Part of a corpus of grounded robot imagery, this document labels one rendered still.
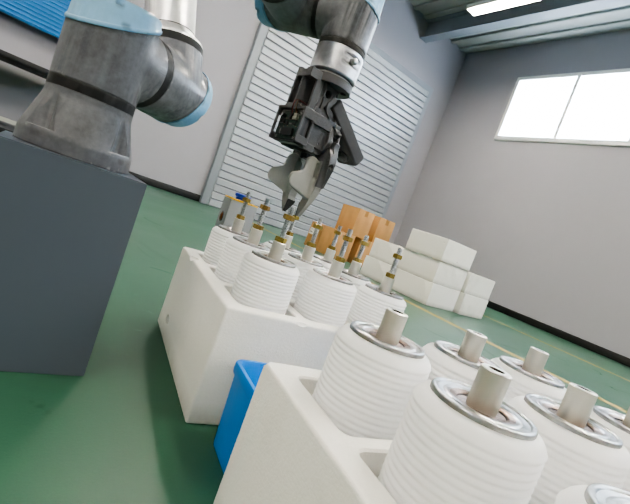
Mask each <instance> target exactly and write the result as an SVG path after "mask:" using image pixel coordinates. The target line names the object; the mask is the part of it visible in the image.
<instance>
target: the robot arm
mask: <svg viewBox="0 0 630 504"><path fill-rule="evenodd" d="M384 2H385V0H254V5H255V9H256V10H257V13H256V15H257V18H258V19H259V21H260V22H261V23H262V24H263V25H265V26H268V27H271V28H274V29H275V30H277V31H280V32H289V33H294V34H298V35H302V36H306V37H311V38H315V39H319V42H318V45H317V47H316V50H315V53H314V56H313V58H312V61H311V64H310V67H308V68H304V67H299V69H298V72H297V75H296V77H295V80H294V83H293V86H292V89H291V92H290V94H289V97H288V100H287V103H286V104H285V105H279V108H278V111H277V114H276V116H275V119H274V122H273V125H272V128H271V131H270V133H269V136H268V137H270V138H272V139H274V140H276V141H278V142H280V143H281V145H283V146H285V147H287V148H289V149H294V150H293V153H291V154H290V155H289V156H288V157H287V159H286V161H285V163H284V164H283V165H282V166H273V167H271V168H270V170H269V171H268V178H269V180H270V181H272V182H273V183H274V184H275V185H276V186H277V187H279V188H280V189H281V190H282V191H283V195H282V211H285V212H286V211H287V210H288V209H289V208H290V207H291V206H292V205H293V204H294V203H295V198H296V195H297V193H298V194H300V195H301V196H302V199H301V201H300V202H299V204H298V207H297V211H296V214H295V216H298V217H300V216H301V215H302V214H303V213H304V212H305V210H306V209H307V208H308V207H309V206H310V205H311V203H312V202H313V201H314V200H315V199H316V197H317V196H318V195H319V193H320V191H321V190H322V189H324V187H325V185H326V183H327V182H328V180H329V178H330V176H331V174H332V173H333V171H334V168H335V166H336V162H337V161H338V162H339V163H341V164H346V165H352V166H357V165H358V164H359V163H360V162H361V161H362V160H363V159H364V156H363V154H362V151H361V149H360V146H359V144H358V141H357V138H356V136H355V133H354V131H353V128H352V126H351V123H350V120H349V118H348V115H347V113H346V110H345V107H344V105H343V102H342V100H337V99H348V98H349V97H350V94H351V91H352V88H353V87H354V86H355V84H356V81H357V78H358V76H359V73H360V70H361V67H362V65H363V62H364V59H365V56H366V54H367V51H368V48H369V46H370V43H371V40H372V37H373V35H374V32H375V29H376V27H377V25H378V24H379V21H380V15H381V11H382V8H383V5H384ZM196 5H197V0H145V7H144V9H143V8H141V7H139V6H137V5H135V4H133V3H131V2H129V1H126V0H71V2H70V5H69V8H68V10H67V11H66V12H65V13H64V16H65V20H64V23H63V26H62V30H61V33H60V36H59V40H58V43H57V46H56V49H55V53H54V56H53V59H52V62H51V66H50V69H49V73H48V76H47V79H46V82H45V85H44V87H43V89H42V91H41V92H40V93H39V94H38V96H37V97H36V98H35V99H34V101H33V102H32V103H31V104H30V106H29V107H28V108H27V109H26V111H25V112H24V113H23V114H22V115H21V117H20V118H19V119H18V121H17V122H16V125H15V129H14V132H13V135H12V136H13V137H15V138H17V139H20V140H22V141H25V142H27V143H30V144H32V145H35V146H38V147H40V148H43V149H46V150H49V151H51V152H54V153H57V154H60V155H63V156H66V157H69V158H72V159H75V160H78V161H81V162H84V163H87V164H90V165H93V166H96V167H100V168H103V169H106V170H110V171H113V172H117V173H120V174H125V175H128V172H129V169H130V166H131V162H132V150H131V122H132V119H133V116H134V113H135V109H138V110H139V111H141V112H143V113H145V114H147V115H149V116H151V117H153V118H154V119H155V120H157V121H158V122H161V123H165V124H168V125H170V126H174V127H185V126H189V125H191V124H194V123H195V122H197V121H198V120H199V119H200V118H201V117H202V116H204V115H205V113H206V112H207V110H208V109H209V107H210V104H211V101H212V96H213V89H212V85H211V82H210V80H209V78H208V77H207V75H206V74H205V73H204V72H202V63H203V47H202V45H201V43H200V42H199V41H198V40H197V39H196V38H195V25H196ZM279 115H280V116H281V117H280V120H279V123H278V126H277V129H276V132H275V131H274V128H275V125H276V123H277V120H278V117H279Z"/></svg>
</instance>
